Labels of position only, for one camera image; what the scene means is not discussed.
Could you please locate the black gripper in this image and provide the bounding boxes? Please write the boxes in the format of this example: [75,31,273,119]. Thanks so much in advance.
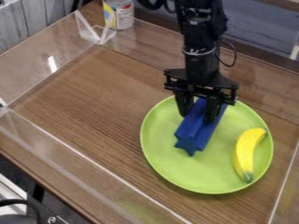
[163,68,239,123]

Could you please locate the blue star-shaped block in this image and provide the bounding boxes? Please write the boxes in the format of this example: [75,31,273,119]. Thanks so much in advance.
[174,98,229,157]

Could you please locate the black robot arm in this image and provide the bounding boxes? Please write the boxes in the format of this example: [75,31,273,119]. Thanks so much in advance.
[163,0,239,123]

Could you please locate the green plate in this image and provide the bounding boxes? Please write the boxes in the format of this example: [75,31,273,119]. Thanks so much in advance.
[140,97,267,194]

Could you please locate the yellow toy banana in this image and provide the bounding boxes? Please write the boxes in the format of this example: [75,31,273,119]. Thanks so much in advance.
[233,128,267,183]

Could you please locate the clear acrylic enclosure wall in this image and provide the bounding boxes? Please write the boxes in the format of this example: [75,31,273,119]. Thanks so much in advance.
[0,5,299,224]

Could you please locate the black cable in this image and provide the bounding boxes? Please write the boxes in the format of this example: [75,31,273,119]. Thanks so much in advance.
[0,199,43,224]

